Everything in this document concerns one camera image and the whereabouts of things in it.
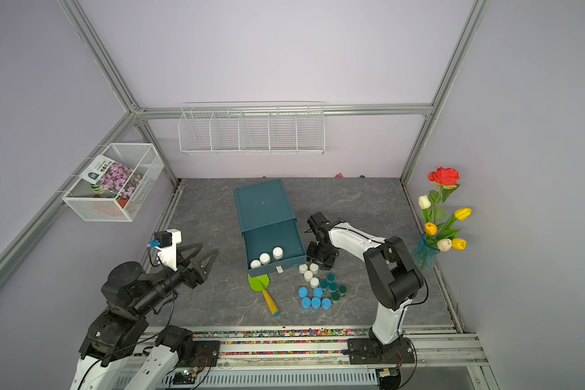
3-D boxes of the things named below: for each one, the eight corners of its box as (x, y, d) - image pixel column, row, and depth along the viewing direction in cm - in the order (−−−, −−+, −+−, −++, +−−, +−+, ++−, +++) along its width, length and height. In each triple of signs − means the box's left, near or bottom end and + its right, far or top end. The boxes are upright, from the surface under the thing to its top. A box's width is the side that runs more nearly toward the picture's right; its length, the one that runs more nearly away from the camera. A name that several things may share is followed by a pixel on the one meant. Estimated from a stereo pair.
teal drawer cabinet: (252, 262, 95) (240, 231, 77) (244, 223, 106) (232, 188, 89) (297, 249, 98) (296, 216, 81) (285, 213, 110) (281, 177, 92)
